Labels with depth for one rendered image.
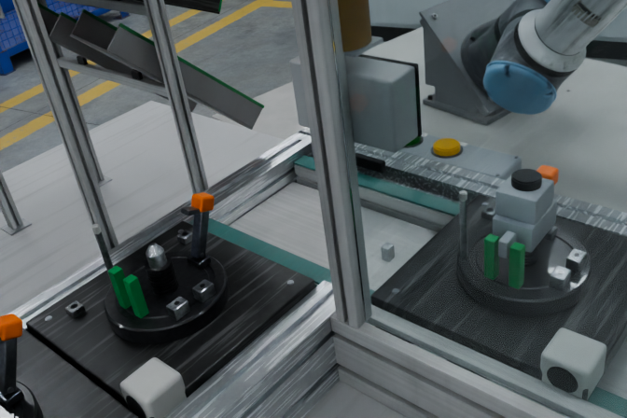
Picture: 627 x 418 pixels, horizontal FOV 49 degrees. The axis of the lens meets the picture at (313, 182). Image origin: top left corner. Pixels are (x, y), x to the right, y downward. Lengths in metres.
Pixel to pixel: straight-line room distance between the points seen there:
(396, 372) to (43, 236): 0.71
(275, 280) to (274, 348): 0.10
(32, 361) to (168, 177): 0.58
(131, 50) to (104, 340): 0.40
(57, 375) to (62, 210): 0.57
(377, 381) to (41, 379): 0.35
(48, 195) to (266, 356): 0.74
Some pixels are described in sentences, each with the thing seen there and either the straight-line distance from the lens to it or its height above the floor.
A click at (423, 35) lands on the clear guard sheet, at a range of 0.52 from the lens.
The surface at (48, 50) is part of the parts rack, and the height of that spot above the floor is 1.23.
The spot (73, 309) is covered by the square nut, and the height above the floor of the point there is 0.98.
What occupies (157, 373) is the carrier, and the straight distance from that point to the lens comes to 0.70.
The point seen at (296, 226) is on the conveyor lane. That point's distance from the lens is 0.98.
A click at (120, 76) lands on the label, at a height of 1.11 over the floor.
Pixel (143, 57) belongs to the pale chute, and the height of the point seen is 1.16.
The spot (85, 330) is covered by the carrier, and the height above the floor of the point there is 0.97.
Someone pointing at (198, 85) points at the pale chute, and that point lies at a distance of 1.04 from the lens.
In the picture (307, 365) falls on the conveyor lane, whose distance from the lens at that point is 0.76.
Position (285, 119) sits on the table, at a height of 0.86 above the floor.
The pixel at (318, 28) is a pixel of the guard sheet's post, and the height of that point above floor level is 1.29.
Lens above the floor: 1.47
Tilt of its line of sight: 31 degrees down
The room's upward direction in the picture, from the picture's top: 8 degrees counter-clockwise
